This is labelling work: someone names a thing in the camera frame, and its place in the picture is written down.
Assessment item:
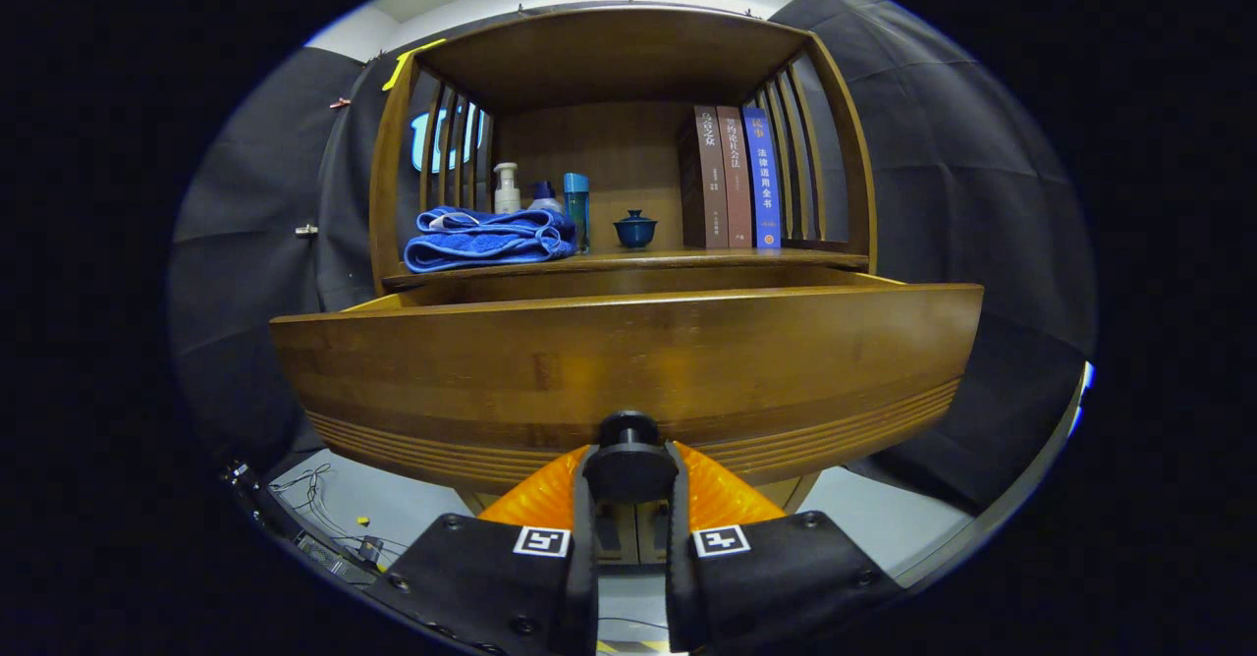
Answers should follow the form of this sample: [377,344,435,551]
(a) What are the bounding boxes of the clear blue bottle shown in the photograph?
[563,173,591,254]

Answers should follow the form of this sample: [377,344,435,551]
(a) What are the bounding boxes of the floor cables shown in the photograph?
[270,463,413,564]

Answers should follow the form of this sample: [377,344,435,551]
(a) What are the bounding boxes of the dark brown book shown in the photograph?
[680,105,732,249]

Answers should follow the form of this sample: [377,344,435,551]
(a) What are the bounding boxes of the folded blue towel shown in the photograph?
[404,205,578,274]

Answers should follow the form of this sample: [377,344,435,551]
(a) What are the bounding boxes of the reddish brown book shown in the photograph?
[716,106,755,248]

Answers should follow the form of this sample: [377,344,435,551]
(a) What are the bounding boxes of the wooden cabinet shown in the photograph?
[368,5,878,567]

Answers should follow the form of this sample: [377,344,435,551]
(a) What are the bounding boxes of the black power strip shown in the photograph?
[295,531,386,585]

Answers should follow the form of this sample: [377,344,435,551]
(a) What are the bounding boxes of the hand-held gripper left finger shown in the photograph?
[378,443,600,656]

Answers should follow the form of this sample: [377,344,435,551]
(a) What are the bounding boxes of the blue book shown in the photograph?
[741,108,783,248]

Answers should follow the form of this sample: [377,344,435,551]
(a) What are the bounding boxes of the wooden drawer with black knob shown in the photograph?
[270,268,985,505]

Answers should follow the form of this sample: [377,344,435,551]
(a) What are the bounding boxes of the blue lidded teacup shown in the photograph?
[614,209,659,249]

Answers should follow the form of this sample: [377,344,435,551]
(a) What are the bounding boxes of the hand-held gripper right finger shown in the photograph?
[666,440,904,655]

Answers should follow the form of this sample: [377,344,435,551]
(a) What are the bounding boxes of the wooden countertop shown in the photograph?
[383,246,870,292]

